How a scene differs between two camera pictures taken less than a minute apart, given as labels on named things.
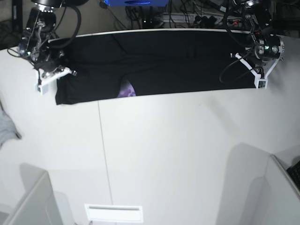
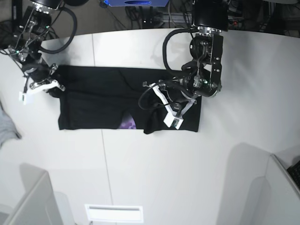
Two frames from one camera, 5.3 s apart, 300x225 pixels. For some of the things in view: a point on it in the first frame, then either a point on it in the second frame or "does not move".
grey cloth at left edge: [8, 131] does not move
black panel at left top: [17, 14] does not move
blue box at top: [137, 3] does not move
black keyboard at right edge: [294, 171] does not move
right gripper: [269, 48] to [173, 91]
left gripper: [53, 69] to [41, 74]
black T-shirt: [152, 62] to [92, 97]
